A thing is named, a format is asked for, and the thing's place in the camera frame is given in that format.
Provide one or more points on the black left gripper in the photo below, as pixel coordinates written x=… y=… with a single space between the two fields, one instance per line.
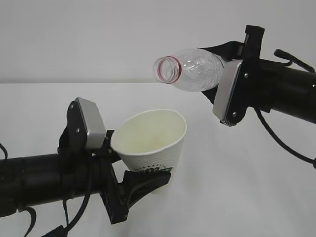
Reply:
x=119 y=197

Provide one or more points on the clear plastic water bottle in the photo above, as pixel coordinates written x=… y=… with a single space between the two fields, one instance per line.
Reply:
x=192 y=70

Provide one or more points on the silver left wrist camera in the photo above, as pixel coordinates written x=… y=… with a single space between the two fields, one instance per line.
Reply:
x=85 y=128

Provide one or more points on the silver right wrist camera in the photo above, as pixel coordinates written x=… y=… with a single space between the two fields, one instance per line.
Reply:
x=230 y=99

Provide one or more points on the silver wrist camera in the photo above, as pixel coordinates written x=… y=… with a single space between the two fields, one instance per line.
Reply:
x=85 y=128
x=230 y=99

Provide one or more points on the white paper coffee cup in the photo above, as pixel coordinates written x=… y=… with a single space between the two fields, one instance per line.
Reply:
x=151 y=141

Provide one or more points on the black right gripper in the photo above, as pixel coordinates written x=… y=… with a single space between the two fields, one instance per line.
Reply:
x=263 y=89

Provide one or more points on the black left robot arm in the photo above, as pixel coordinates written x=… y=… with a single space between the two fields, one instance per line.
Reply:
x=36 y=180

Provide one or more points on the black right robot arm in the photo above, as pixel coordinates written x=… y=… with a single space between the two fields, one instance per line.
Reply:
x=299 y=87

